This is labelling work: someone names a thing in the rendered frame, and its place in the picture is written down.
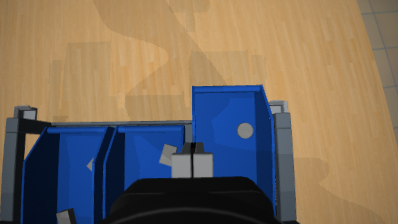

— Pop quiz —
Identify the blue open-front bin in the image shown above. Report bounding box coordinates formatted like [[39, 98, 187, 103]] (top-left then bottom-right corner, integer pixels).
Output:
[[103, 125, 185, 219], [21, 126, 115, 224], [192, 85, 276, 216]]

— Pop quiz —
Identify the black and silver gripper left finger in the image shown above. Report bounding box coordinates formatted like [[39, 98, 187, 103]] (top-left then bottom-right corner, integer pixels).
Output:
[[171, 142, 194, 178]]

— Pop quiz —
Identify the grey metal disc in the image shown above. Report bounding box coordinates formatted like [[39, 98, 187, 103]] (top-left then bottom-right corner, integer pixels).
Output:
[[237, 123, 253, 138]]

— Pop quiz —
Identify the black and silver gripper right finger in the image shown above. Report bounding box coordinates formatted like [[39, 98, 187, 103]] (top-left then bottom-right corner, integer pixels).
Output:
[[193, 142, 213, 178]]

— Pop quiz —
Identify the dark grey metal shelf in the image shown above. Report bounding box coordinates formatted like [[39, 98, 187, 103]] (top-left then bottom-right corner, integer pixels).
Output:
[[0, 100, 300, 224]]

